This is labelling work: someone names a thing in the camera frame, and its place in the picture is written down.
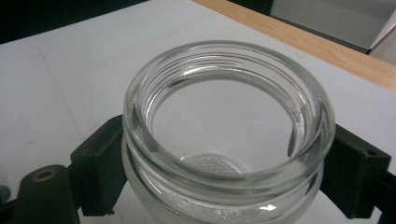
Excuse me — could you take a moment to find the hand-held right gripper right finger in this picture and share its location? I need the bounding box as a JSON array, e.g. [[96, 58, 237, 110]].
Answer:
[[319, 123, 392, 219]]

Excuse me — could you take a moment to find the grey cabinet panel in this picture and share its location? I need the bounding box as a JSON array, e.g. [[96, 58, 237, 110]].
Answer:
[[269, 0, 396, 65]]

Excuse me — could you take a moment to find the wooden table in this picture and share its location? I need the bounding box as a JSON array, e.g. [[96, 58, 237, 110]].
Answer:
[[191, 0, 396, 93]]

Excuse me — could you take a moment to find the clear glass jar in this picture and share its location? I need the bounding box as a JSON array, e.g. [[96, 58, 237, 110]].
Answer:
[[121, 39, 337, 224]]

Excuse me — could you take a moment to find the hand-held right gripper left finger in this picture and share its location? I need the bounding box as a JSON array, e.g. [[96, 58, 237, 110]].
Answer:
[[70, 114, 129, 217]]

